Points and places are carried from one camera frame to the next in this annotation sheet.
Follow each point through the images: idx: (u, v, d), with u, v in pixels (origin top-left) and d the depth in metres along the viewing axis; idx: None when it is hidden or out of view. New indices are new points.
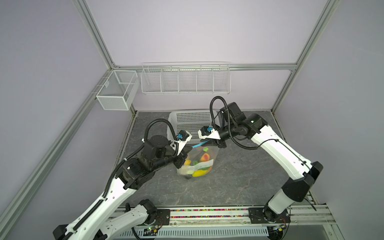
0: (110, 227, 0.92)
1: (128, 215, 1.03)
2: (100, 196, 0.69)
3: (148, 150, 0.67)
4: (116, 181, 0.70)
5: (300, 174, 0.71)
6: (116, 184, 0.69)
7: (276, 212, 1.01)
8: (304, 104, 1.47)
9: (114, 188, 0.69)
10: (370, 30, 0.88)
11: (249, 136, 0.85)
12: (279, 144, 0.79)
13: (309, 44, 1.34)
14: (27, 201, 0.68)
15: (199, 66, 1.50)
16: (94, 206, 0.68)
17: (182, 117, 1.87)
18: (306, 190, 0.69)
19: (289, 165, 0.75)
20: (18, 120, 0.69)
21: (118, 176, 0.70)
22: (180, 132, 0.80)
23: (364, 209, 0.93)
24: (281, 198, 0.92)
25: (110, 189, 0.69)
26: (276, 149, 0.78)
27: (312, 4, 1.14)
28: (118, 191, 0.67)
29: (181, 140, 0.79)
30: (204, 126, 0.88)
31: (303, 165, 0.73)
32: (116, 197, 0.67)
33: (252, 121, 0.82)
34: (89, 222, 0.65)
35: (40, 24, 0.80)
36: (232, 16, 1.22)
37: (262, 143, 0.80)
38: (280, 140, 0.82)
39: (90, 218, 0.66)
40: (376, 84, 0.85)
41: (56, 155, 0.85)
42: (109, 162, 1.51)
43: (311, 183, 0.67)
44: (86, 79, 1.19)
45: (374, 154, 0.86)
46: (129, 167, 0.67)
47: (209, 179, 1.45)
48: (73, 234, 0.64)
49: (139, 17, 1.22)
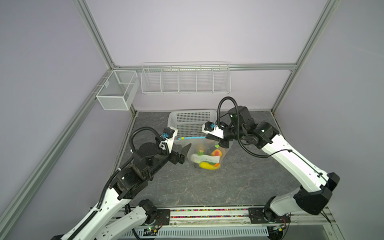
0: (106, 234, 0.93)
1: (125, 218, 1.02)
2: (93, 207, 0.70)
3: (137, 160, 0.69)
4: (111, 192, 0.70)
5: (317, 188, 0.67)
6: (111, 195, 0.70)
7: (278, 213, 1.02)
8: (304, 104, 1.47)
9: (109, 198, 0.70)
10: (369, 30, 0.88)
11: (259, 145, 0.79)
12: (293, 155, 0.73)
13: (309, 45, 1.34)
14: (27, 200, 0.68)
15: (199, 66, 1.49)
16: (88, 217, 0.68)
17: (182, 117, 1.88)
18: (323, 203, 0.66)
19: (304, 177, 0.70)
20: (18, 120, 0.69)
21: (112, 186, 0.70)
22: (165, 131, 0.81)
23: (364, 208, 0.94)
24: (288, 204, 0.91)
25: (105, 200, 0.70)
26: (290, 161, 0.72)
27: (312, 4, 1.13)
28: (112, 202, 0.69)
29: (168, 139, 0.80)
30: (208, 122, 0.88)
31: (319, 177, 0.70)
32: (111, 207, 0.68)
33: (263, 130, 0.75)
34: (83, 234, 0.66)
35: (39, 23, 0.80)
36: (232, 16, 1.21)
37: (273, 153, 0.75)
38: (293, 150, 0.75)
39: (84, 229, 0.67)
40: (376, 84, 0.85)
41: (56, 155, 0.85)
42: (109, 161, 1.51)
43: (329, 197, 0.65)
44: (86, 79, 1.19)
45: (374, 153, 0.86)
46: (124, 177, 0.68)
47: (209, 179, 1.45)
48: None
49: (139, 17, 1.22)
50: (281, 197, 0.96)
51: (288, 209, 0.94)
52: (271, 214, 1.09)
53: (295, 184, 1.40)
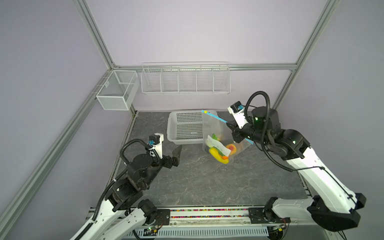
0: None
1: (123, 222, 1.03)
2: (89, 219, 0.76)
3: (131, 173, 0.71)
4: (104, 204, 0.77)
5: (346, 211, 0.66)
6: (105, 206, 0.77)
7: (279, 215, 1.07)
8: (304, 104, 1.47)
9: (104, 210, 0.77)
10: (370, 30, 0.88)
11: (285, 157, 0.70)
12: (326, 176, 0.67)
13: (309, 45, 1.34)
14: (27, 201, 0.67)
15: (199, 66, 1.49)
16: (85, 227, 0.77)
17: (182, 117, 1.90)
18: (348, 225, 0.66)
19: (333, 198, 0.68)
20: (17, 120, 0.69)
21: (107, 198, 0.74)
22: (151, 138, 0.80)
23: (364, 208, 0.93)
24: (299, 213, 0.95)
25: (100, 211, 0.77)
26: (324, 182, 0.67)
27: (313, 4, 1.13)
28: (107, 214, 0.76)
29: (155, 145, 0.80)
30: (238, 103, 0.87)
31: (349, 199, 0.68)
32: (105, 219, 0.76)
33: (294, 142, 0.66)
34: None
35: (39, 24, 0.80)
36: (232, 15, 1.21)
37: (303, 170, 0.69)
38: (325, 169, 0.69)
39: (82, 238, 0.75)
40: (376, 84, 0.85)
41: (56, 155, 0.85)
42: (109, 161, 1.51)
43: (358, 221, 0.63)
44: (86, 79, 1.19)
45: (374, 153, 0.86)
46: (119, 188, 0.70)
47: (209, 178, 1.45)
48: None
49: (139, 16, 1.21)
50: (290, 203, 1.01)
51: (294, 214, 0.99)
52: (271, 214, 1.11)
53: (295, 184, 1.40)
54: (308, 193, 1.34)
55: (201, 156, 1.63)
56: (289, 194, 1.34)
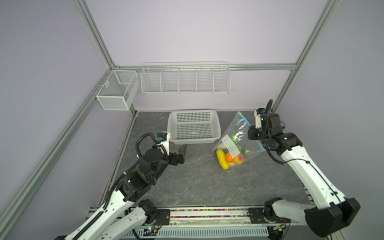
0: (105, 237, 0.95)
1: (125, 220, 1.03)
2: (100, 207, 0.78)
3: (143, 165, 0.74)
4: (115, 194, 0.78)
5: (326, 203, 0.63)
6: (116, 196, 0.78)
7: (276, 213, 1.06)
8: (304, 104, 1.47)
9: (114, 200, 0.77)
10: (370, 30, 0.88)
11: (279, 152, 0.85)
12: (309, 167, 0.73)
13: (309, 45, 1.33)
14: (27, 200, 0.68)
15: (199, 66, 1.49)
16: (92, 219, 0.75)
17: (182, 117, 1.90)
18: (330, 222, 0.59)
19: (315, 189, 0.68)
20: (17, 120, 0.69)
21: (118, 188, 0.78)
22: (159, 135, 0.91)
23: (364, 208, 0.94)
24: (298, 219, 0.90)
25: (110, 201, 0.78)
26: (305, 170, 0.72)
27: (313, 4, 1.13)
28: (118, 203, 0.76)
29: (162, 141, 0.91)
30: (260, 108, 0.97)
31: (333, 195, 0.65)
32: (116, 208, 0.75)
33: (286, 138, 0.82)
34: (88, 233, 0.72)
35: (39, 24, 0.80)
36: (232, 15, 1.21)
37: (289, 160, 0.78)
38: (311, 163, 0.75)
39: (90, 228, 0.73)
40: (376, 84, 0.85)
41: (57, 155, 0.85)
42: (109, 161, 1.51)
43: (338, 216, 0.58)
44: (86, 79, 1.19)
45: (375, 153, 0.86)
46: (129, 180, 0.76)
47: (209, 178, 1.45)
48: None
49: (139, 16, 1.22)
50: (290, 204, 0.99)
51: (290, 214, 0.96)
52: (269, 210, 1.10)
53: (295, 184, 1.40)
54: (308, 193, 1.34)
55: (201, 156, 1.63)
56: (288, 194, 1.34)
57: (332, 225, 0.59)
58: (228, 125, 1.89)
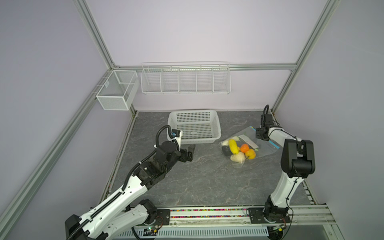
0: (111, 226, 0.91)
1: (128, 214, 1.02)
2: (118, 188, 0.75)
3: (159, 154, 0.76)
4: (133, 179, 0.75)
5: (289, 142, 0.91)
6: (134, 181, 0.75)
7: (274, 202, 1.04)
8: (304, 104, 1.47)
9: (132, 184, 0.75)
10: (369, 30, 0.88)
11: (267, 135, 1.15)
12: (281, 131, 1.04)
13: (309, 45, 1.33)
14: (26, 201, 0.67)
15: (199, 66, 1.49)
16: (110, 199, 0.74)
17: (182, 117, 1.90)
18: (289, 152, 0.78)
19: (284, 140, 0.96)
20: (17, 120, 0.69)
21: (135, 174, 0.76)
22: (173, 130, 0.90)
23: (364, 208, 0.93)
24: (285, 185, 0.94)
25: (128, 184, 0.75)
26: (278, 132, 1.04)
27: (312, 4, 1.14)
28: (136, 187, 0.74)
29: (176, 136, 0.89)
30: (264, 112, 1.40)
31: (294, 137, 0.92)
32: (133, 192, 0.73)
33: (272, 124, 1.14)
34: (104, 213, 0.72)
35: (39, 23, 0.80)
36: (232, 15, 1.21)
37: (271, 132, 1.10)
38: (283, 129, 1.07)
39: (106, 209, 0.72)
40: (376, 84, 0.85)
41: (56, 155, 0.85)
42: (109, 161, 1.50)
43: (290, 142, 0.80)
44: (86, 79, 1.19)
45: (374, 153, 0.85)
46: (146, 168, 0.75)
47: (209, 178, 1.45)
48: (89, 222, 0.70)
49: (139, 17, 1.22)
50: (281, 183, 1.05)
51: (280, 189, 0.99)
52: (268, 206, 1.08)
53: None
54: (308, 193, 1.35)
55: (201, 156, 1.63)
56: None
57: (291, 153, 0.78)
58: (228, 125, 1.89)
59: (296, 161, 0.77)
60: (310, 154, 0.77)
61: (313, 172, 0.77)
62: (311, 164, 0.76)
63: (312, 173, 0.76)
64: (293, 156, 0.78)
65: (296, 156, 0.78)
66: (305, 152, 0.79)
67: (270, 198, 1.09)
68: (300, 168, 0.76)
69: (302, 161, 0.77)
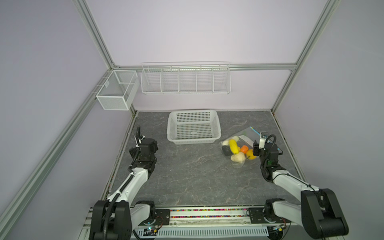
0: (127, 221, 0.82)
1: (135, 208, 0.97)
2: (129, 174, 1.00)
3: (145, 148, 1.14)
4: (136, 169, 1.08)
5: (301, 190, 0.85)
6: (137, 170, 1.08)
7: (275, 212, 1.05)
8: (304, 104, 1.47)
9: (137, 171, 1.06)
10: (369, 30, 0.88)
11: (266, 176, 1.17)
12: (289, 177, 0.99)
13: (309, 44, 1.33)
14: (26, 201, 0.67)
15: (199, 66, 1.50)
16: (127, 181, 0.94)
17: (182, 117, 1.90)
18: (313, 208, 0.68)
19: (296, 188, 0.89)
20: (18, 120, 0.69)
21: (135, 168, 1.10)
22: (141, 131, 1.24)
23: (364, 209, 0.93)
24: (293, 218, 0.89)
25: (136, 171, 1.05)
26: (286, 178, 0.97)
27: (313, 4, 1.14)
28: (140, 171, 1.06)
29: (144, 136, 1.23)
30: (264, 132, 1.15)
31: (309, 186, 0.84)
32: (141, 173, 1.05)
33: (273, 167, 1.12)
34: (128, 188, 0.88)
35: (39, 24, 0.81)
36: (232, 15, 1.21)
37: (276, 177, 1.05)
38: (290, 175, 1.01)
39: (129, 185, 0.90)
40: (376, 84, 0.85)
41: (57, 154, 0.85)
42: (109, 161, 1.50)
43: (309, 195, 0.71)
44: (85, 79, 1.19)
45: (375, 154, 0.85)
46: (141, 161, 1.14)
47: (209, 179, 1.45)
48: (120, 195, 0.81)
49: (139, 16, 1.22)
50: (290, 205, 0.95)
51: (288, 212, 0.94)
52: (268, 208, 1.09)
53: None
54: None
55: (201, 156, 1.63)
56: (288, 194, 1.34)
57: (316, 212, 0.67)
58: (228, 125, 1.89)
59: (323, 222, 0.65)
60: (336, 208, 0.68)
61: (346, 233, 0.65)
62: (342, 221, 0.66)
63: (346, 233, 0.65)
64: (319, 215, 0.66)
65: (322, 215, 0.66)
66: (328, 205, 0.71)
67: (271, 203, 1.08)
68: (331, 230, 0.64)
69: (330, 219, 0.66)
